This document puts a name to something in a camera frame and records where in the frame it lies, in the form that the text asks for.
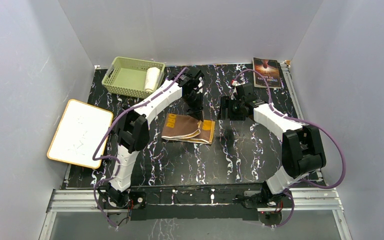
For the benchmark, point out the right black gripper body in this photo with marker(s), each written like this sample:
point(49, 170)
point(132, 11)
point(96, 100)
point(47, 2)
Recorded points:
point(236, 113)

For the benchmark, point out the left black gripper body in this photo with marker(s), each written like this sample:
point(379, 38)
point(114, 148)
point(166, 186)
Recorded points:
point(193, 95)

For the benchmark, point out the yellow brown cloth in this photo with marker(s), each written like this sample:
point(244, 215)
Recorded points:
point(184, 128)

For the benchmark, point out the white towel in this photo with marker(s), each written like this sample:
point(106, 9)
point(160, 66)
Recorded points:
point(151, 79)

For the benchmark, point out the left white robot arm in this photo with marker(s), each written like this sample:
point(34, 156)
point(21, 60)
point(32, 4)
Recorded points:
point(133, 124)

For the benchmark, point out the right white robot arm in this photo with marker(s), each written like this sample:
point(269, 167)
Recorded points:
point(302, 150)

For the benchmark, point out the book with dark cover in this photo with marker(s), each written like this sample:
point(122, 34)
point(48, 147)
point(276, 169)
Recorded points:
point(269, 72)

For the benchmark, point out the green plastic basket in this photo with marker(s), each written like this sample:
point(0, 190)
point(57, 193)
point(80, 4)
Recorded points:
point(127, 76)

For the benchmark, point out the whiteboard with yellow frame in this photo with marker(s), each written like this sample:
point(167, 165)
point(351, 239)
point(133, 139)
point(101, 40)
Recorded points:
point(79, 132)

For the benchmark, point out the aluminium frame rail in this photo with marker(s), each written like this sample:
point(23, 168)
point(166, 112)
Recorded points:
point(83, 200)

